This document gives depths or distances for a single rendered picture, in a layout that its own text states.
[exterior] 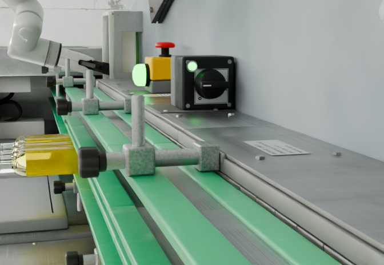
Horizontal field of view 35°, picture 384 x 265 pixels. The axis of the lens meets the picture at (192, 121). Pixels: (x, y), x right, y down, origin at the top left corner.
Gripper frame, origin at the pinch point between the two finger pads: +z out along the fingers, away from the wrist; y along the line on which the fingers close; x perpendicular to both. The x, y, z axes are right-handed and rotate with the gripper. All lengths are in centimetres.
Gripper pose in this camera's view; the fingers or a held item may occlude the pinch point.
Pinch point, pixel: (109, 69)
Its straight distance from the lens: 177.6
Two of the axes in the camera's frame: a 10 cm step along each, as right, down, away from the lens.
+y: 3.0, 1.6, -9.4
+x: 2.6, -9.6, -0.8
